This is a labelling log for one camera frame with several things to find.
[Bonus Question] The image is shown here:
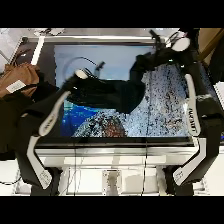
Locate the black garment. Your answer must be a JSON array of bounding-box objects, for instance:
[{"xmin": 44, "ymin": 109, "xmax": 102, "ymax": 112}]
[
  {"xmin": 67, "ymin": 54, "xmax": 158, "ymax": 115},
  {"xmin": 0, "ymin": 71, "xmax": 59, "ymax": 162}
]

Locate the brown garment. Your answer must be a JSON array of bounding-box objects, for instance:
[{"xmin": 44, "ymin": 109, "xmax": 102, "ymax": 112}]
[{"xmin": 0, "ymin": 62, "xmax": 41, "ymax": 99}]

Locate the black cable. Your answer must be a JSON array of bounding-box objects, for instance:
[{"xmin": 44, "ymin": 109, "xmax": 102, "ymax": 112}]
[{"xmin": 61, "ymin": 56, "xmax": 100, "ymax": 82}]

